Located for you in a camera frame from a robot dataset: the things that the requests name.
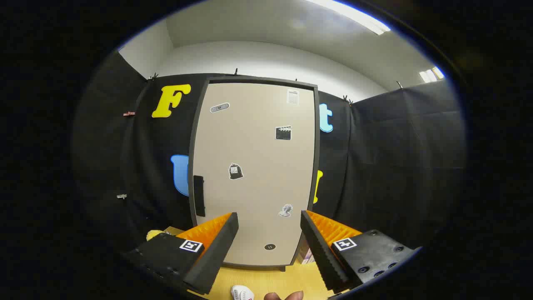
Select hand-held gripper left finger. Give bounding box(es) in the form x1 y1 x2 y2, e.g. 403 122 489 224
125 212 239 295

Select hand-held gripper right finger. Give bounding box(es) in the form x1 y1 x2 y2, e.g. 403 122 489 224
301 210 421 292

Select white shoe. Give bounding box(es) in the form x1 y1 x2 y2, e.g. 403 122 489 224
231 285 254 300

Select black door handle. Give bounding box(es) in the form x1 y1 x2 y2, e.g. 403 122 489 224
193 175 206 217

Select dark grey shoe cabinet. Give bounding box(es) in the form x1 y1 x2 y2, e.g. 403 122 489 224
188 76 320 270

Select black backdrop cloth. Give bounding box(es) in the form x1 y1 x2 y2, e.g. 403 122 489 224
73 52 466 253

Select small ceiling light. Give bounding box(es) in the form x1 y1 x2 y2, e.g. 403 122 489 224
419 67 444 83

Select long ceiling light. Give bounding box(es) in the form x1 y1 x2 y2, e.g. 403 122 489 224
308 0 391 35

